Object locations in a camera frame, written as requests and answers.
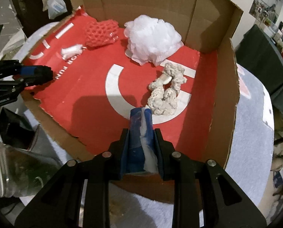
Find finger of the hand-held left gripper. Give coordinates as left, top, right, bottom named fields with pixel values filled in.
left=0, top=60, right=39, bottom=80
left=0, top=76, right=41, bottom=93

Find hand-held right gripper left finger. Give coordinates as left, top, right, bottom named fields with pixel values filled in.
left=14, top=128, right=130, bottom=228

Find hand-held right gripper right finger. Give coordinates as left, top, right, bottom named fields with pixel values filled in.
left=154, top=128, right=268, bottom=228

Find black knit scrubber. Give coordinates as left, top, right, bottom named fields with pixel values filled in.
left=35, top=65, right=54, bottom=85

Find blue roll with white tissue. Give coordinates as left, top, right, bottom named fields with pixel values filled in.
left=126, top=107, right=159, bottom=174

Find small white fluffy plush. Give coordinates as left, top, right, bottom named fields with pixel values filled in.
left=61, top=44, right=86, bottom=60

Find cream crochet toy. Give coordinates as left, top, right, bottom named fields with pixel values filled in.
left=147, top=62, right=187, bottom=116

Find cardboard box with red lining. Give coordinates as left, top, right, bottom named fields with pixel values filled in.
left=20, top=0, right=244, bottom=203

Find red foam mesh net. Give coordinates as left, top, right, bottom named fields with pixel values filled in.
left=84, top=20, right=120, bottom=48

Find white mesh bath pouf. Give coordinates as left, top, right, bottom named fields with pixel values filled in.
left=124, top=15, right=183, bottom=66

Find dark wooden door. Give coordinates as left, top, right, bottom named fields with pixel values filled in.
left=8, top=0, right=73, bottom=36

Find clear plastic bag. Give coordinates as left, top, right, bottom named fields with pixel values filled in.
left=47, top=0, right=68, bottom=19

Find large glass jar metal lid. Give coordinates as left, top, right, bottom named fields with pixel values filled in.
left=0, top=126, right=63, bottom=197

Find table with green cloth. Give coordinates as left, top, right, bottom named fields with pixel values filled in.
left=235, top=25, right=283, bottom=114

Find wall mirror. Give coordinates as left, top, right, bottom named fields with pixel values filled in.
left=249, top=0, right=278, bottom=26

